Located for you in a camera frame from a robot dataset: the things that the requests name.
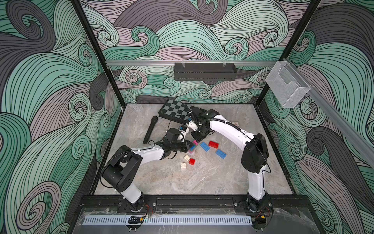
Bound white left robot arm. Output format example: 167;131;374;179
101;140;194;204

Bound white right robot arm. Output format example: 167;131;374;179
188;108;269;213

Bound light blue long lego brick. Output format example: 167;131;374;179
200;142;210;152

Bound red long lego brick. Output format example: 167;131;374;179
208;141;219;149

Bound black microphone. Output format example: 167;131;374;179
143;116;158;144

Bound black green chessboard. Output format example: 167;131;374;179
158;99;190;124

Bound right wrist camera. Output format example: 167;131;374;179
187;106;206;132

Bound black wall tray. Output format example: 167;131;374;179
174;62;238;83

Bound clear plastic wall bin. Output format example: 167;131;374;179
266;61;311;109

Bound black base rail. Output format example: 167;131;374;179
78;195;312;214

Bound white slotted cable duct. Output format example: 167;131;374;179
82;215;252;226

